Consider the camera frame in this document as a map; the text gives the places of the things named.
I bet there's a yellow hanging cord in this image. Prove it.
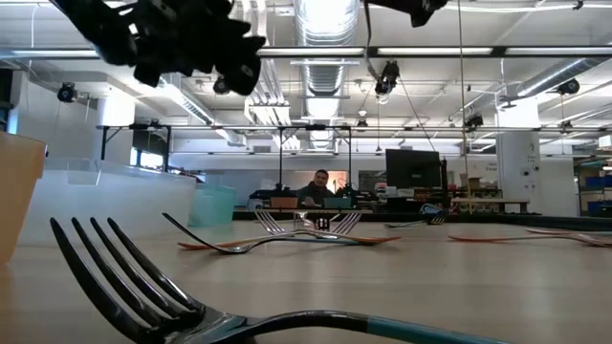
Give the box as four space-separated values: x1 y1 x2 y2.
456 0 474 215

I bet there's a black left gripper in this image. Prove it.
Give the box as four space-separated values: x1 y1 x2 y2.
128 0 267 96

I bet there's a white square column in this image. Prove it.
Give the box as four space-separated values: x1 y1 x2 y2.
95 97 137 166
495 97 542 215

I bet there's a black monitor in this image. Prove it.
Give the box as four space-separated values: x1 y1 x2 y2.
384 148 442 190

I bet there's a black truss frame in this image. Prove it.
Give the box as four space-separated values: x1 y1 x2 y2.
98 122 355 190

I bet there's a clear translucent plastic bin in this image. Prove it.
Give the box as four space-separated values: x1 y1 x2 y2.
18 157 198 247

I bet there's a teal translucent plastic bin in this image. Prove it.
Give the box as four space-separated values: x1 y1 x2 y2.
187 183 238 228

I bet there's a person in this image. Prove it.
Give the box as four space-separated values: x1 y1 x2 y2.
295 168 339 207

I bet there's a silver fork orange handle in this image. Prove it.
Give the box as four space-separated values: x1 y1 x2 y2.
252 209 403 246
448 232 612 248
176 212 364 251

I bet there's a round silver ceiling duct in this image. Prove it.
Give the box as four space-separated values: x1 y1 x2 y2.
499 56 612 99
292 0 361 149

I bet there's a black aluminium rig frame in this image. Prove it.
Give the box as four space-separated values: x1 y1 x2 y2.
0 45 612 234

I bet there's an orange translucent plastic bin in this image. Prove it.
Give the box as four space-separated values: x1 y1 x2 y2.
0 131 48 267

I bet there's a cardboard box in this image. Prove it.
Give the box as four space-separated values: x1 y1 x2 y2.
459 172 484 191

